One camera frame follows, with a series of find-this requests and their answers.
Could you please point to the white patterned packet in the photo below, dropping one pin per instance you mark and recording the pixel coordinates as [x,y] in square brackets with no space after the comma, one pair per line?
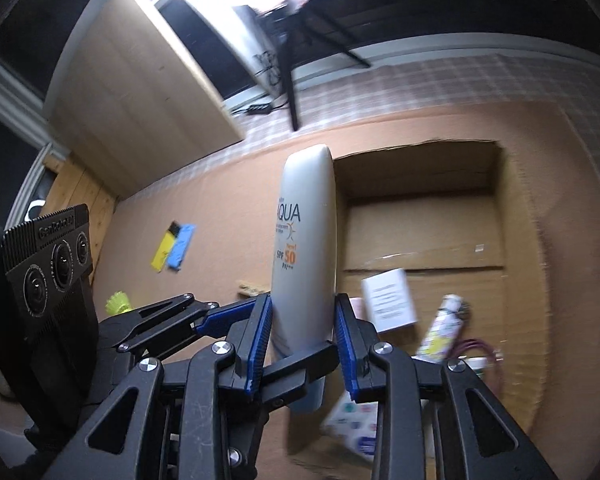
[352,425]

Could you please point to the yellow shuttlecock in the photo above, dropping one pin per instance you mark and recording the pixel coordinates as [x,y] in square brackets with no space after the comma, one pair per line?
[117,305]

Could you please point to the small patterned tube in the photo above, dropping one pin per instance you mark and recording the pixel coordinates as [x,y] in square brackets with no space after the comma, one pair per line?
[440,330]

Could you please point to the black power adapter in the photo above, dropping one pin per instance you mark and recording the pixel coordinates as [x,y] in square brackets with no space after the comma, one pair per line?
[257,108]

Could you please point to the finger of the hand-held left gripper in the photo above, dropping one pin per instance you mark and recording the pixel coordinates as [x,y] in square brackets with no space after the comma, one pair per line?
[220,317]
[300,367]

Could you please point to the black tripod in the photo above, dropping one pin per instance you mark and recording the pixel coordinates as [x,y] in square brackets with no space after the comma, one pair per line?
[290,75]

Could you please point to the white sunscreen bottle blue cap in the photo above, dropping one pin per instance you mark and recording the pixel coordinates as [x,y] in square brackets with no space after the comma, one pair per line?
[305,260]

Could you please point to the black flat panel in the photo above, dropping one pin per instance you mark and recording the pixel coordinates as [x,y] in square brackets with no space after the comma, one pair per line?
[205,45]

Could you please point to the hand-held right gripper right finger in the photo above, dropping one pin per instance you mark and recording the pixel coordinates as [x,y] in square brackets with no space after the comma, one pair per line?
[347,350]

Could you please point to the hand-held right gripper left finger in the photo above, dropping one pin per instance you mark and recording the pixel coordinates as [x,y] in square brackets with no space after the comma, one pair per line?
[257,345]

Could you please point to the pale crumpled cloth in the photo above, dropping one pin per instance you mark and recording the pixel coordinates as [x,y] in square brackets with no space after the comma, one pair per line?
[295,2]

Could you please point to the small white box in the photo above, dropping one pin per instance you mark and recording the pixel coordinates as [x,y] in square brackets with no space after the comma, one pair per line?
[390,300]

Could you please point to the yellow flat packet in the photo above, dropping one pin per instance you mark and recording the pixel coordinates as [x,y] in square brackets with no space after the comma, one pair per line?
[162,250]

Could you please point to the dark shelving unit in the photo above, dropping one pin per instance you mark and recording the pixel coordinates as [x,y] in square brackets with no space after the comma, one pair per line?
[455,0]

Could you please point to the light wooden cabinet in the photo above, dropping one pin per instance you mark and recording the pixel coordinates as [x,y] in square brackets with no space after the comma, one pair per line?
[140,100]

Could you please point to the beige bottle with white cap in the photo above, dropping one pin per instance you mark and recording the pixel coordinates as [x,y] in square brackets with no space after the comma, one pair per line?
[250,289]

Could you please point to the cardboard box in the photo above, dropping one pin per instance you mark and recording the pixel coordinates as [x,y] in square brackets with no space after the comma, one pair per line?
[430,240]

